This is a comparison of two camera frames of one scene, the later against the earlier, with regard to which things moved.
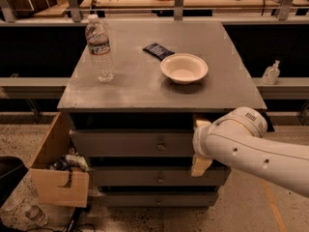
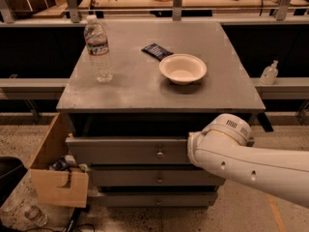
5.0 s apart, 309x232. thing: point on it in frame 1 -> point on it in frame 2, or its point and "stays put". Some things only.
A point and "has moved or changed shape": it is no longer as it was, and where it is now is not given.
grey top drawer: (133, 142) has moved or changed shape
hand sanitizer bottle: (271, 74) stays put
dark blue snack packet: (158, 50) stays put
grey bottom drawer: (157, 199) stays put
